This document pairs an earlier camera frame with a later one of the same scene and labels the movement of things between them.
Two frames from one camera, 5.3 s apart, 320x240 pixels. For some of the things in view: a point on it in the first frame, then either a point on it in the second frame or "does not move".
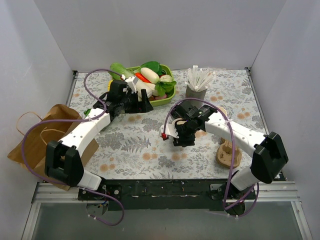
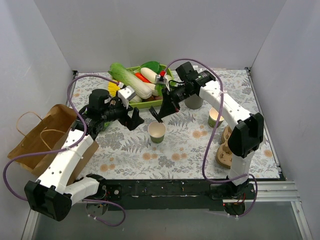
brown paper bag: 59,120 does not move
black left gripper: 140,103 to 127,116
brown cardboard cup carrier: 224,154 does not move
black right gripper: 182,133 to 168,103
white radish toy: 150,75 does not move
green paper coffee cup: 179,121 to 156,131
